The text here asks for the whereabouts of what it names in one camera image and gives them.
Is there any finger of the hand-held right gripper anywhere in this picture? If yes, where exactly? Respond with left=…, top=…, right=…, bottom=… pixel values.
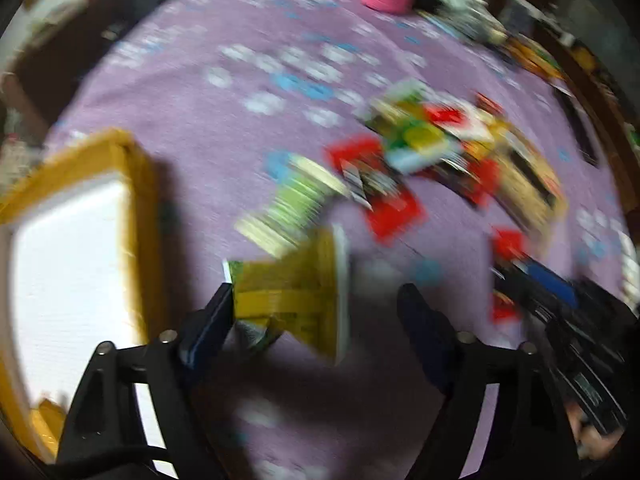
left=492, top=256, right=581, bottom=322

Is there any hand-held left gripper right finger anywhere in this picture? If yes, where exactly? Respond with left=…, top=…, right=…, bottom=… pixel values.
left=397, top=282, right=583, bottom=480

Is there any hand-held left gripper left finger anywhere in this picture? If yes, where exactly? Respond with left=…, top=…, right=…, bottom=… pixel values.
left=57, top=282, right=237, bottom=480

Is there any small red snack packet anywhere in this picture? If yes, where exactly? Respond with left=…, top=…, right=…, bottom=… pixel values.
left=489, top=227, right=532, bottom=324

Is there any brown gold snack packet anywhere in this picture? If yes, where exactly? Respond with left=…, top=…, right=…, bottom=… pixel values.
left=494, top=124, right=569, bottom=247

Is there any dark red snack packet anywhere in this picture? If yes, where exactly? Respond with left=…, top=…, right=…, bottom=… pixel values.
left=429, top=154, right=501, bottom=207

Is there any red dark-print snack packet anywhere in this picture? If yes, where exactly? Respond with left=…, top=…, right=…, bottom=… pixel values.
left=325, top=136, right=427, bottom=242

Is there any green striped snack packet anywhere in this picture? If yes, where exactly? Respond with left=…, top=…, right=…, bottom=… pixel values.
left=234, top=154, right=352, bottom=257

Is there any yellow cardboard box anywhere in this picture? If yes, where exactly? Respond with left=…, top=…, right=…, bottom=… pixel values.
left=0, top=129, right=162, bottom=465

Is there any red white snack packet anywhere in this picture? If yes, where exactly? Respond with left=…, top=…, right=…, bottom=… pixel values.
left=425, top=94, right=507, bottom=147

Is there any green yellow snack packet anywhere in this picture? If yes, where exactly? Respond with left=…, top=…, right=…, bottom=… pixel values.
left=364, top=80, right=453, bottom=172

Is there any person's right hand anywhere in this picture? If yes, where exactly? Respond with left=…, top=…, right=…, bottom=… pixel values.
left=570, top=402, right=626, bottom=462

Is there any black phone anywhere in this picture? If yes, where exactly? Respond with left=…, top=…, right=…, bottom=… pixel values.
left=554, top=84, right=602, bottom=167

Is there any purple floral tablecloth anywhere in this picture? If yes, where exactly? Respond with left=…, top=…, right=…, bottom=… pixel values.
left=40, top=0, right=637, bottom=480

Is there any yellow wrapped bar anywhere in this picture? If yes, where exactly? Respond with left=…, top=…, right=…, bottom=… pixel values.
left=504, top=35, right=564, bottom=82

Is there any white crumpled item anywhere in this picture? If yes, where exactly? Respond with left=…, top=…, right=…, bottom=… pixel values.
left=439, top=0, right=507, bottom=44

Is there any brown armchair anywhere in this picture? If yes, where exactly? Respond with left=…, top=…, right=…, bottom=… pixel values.
left=7, top=0, right=137, bottom=127

